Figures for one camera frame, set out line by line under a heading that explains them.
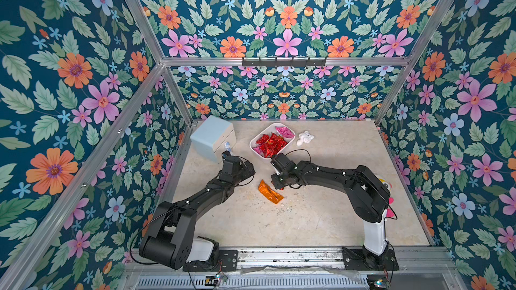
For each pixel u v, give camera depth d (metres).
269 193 0.90
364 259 0.66
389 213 0.78
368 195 0.50
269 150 0.98
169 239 0.42
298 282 0.77
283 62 0.93
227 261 0.74
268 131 1.07
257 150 1.01
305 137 1.08
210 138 0.94
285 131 1.05
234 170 0.71
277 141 1.01
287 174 0.73
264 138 1.02
